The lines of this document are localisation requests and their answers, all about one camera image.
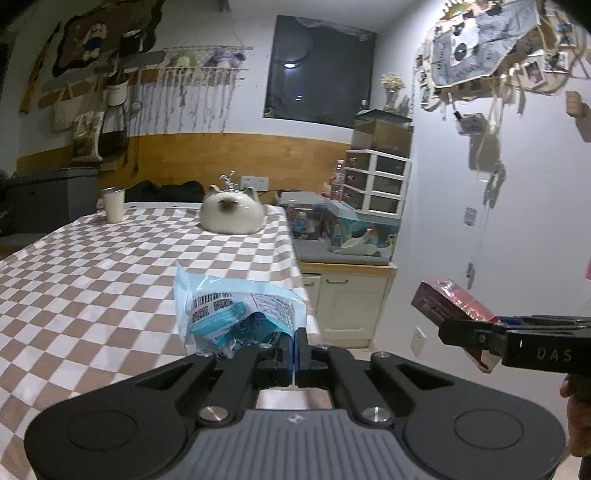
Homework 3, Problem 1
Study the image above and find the hanging cord with tags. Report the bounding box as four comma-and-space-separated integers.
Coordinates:
463, 207, 479, 288

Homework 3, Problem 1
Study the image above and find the dark window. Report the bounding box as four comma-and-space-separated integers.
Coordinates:
263, 15, 377, 129

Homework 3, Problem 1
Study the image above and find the pink drink bottle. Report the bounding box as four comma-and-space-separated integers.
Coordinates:
329, 159, 346, 201

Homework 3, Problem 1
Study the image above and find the teal box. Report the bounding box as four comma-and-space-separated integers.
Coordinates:
321, 200, 400, 257

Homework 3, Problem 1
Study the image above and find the light blue plastic packet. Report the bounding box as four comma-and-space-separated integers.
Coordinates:
173, 261, 309, 361

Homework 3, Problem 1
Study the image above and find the black trimmed tote bag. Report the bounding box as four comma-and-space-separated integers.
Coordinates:
99, 69, 130, 160

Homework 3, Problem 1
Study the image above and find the person's right hand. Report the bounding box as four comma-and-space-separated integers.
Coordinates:
560, 373, 591, 457

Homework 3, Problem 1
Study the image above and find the glass fish tank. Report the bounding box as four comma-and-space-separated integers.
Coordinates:
353, 110, 414, 158

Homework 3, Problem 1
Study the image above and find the clear storage container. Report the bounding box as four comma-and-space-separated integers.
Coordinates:
276, 191, 326, 241

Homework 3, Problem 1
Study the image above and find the white drawer unit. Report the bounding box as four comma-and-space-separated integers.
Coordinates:
344, 148, 413, 217

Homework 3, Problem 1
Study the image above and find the cat-shaped ceramic pot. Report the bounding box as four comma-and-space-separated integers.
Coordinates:
199, 185, 266, 235

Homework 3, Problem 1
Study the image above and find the white mesh tote bag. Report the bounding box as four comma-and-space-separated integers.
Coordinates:
53, 83, 88, 134

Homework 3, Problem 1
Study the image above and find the crumpled white bag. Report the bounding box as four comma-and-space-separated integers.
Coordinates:
330, 235, 384, 257

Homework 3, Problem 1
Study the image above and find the grey storage box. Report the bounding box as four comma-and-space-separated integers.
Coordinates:
7, 167, 100, 236

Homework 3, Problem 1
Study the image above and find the dark red shiny box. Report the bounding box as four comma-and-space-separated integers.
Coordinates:
411, 279, 502, 372

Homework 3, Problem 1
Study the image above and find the white macrame wall hanging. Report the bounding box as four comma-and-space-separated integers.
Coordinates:
159, 46, 254, 134

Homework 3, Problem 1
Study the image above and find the vase of dried flowers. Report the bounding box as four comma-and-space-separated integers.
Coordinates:
381, 73, 407, 112

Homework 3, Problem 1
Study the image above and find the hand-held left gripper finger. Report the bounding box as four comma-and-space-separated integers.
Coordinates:
134, 336, 296, 426
295, 328, 455, 425

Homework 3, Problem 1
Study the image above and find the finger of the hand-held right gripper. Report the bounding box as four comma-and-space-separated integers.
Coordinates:
438, 320, 509, 357
495, 315, 591, 329

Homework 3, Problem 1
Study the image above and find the printed tote bag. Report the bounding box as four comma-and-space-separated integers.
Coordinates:
71, 80, 105, 162

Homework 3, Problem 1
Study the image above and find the brown white checkered tablecloth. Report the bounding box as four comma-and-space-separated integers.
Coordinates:
0, 203, 311, 462

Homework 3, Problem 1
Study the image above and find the dark wall tapestry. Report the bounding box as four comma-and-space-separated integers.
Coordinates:
51, 0, 167, 77

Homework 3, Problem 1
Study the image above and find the photo collage wall hanging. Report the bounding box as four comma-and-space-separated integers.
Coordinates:
416, 0, 573, 112

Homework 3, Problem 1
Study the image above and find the white cup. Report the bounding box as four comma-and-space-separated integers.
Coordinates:
102, 187, 126, 223

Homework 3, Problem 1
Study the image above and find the cream cabinet wooden top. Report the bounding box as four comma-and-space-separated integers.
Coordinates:
299, 262, 399, 349

